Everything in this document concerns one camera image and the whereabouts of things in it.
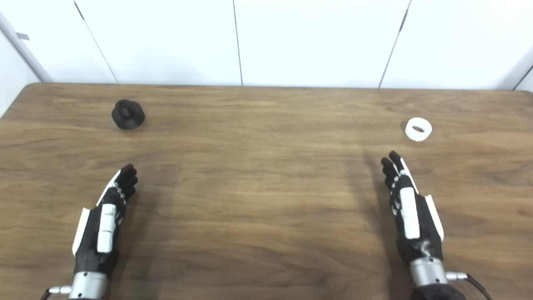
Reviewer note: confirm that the black and white left hand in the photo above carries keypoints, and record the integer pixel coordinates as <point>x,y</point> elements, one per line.
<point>93,246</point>

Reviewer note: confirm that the black and white right hand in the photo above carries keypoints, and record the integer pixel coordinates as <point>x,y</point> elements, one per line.
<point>424,225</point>

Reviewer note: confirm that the round black part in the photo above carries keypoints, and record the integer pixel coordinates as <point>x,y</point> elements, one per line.
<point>128,116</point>

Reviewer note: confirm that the grey tape piece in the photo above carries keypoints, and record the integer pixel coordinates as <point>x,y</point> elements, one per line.
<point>23,36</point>

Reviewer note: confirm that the grey wall corner post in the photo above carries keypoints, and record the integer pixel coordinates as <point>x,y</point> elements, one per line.
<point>25,50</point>

